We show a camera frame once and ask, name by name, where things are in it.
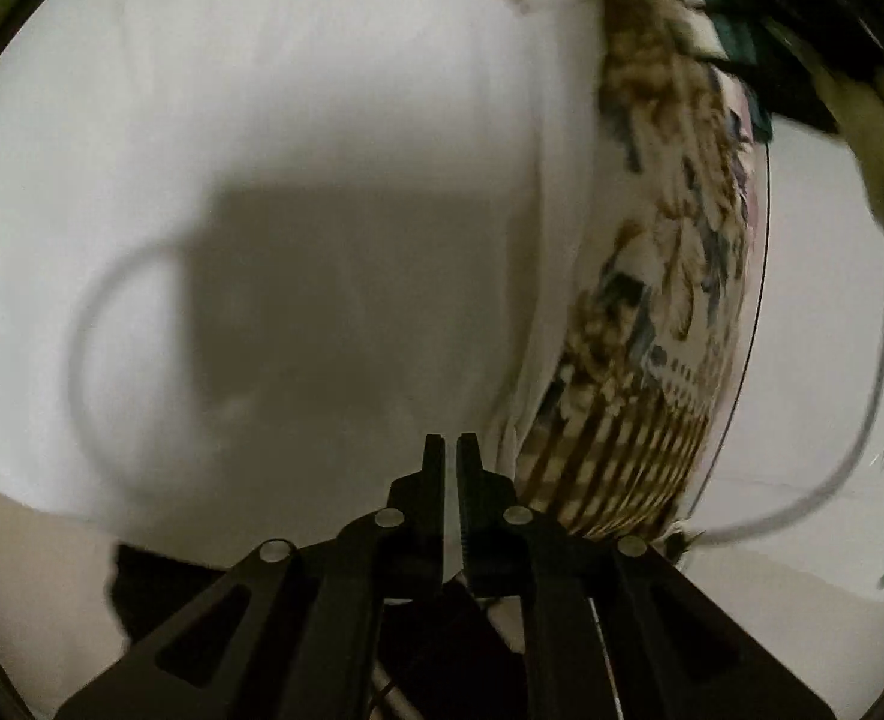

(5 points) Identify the white garment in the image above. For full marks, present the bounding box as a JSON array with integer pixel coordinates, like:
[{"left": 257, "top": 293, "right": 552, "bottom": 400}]
[{"left": 0, "top": 0, "right": 612, "bottom": 563}]

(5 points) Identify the black garment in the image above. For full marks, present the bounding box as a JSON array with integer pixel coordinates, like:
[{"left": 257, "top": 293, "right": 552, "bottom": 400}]
[{"left": 108, "top": 540, "right": 533, "bottom": 695}]

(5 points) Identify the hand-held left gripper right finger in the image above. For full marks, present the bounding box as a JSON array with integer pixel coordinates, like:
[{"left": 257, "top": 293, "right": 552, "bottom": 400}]
[{"left": 455, "top": 432, "right": 839, "bottom": 720}]

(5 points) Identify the floral bedsheet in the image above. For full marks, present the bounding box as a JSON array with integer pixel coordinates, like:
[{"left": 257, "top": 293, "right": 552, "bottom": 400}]
[{"left": 487, "top": 0, "right": 774, "bottom": 542}]

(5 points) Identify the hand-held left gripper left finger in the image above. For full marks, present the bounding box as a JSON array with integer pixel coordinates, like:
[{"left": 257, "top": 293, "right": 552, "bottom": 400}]
[{"left": 52, "top": 433, "right": 450, "bottom": 720}]

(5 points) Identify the dark green blanket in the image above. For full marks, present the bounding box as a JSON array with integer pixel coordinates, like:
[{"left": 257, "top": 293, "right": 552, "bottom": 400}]
[{"left": 667, "top": 0, "right": 884, "bottom": 145}]

